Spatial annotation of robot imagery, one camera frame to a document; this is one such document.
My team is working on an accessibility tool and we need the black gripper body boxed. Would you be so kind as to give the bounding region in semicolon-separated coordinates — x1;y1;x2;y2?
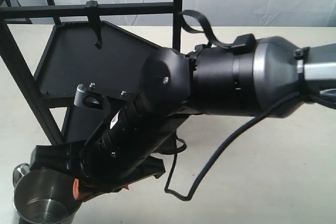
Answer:
76;108;168;193

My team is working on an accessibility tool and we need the black metal rack frame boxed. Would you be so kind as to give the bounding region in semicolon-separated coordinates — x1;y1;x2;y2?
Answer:
1;0;182;144

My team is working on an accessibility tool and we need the stainless steel mug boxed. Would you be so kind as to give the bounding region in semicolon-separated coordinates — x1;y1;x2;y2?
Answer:
12;163;82;223

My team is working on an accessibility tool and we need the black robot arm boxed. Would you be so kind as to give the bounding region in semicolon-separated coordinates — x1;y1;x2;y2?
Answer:
30;34;335;201

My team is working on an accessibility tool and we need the black cable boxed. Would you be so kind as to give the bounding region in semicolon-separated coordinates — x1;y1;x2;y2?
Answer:
164;91;302;201

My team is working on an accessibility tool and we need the black plastic peg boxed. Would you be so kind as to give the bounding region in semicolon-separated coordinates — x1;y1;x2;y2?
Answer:
85;1;102;50

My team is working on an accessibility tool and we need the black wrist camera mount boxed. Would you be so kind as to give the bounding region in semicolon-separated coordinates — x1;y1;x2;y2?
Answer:
73;82;136;150

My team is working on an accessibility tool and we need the black plastic tray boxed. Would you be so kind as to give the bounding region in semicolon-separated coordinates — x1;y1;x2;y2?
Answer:
35;21;160;97
61;105;79;143

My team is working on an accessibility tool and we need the black strap loop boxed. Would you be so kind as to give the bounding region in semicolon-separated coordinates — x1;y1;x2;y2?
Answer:
177;9;237;49

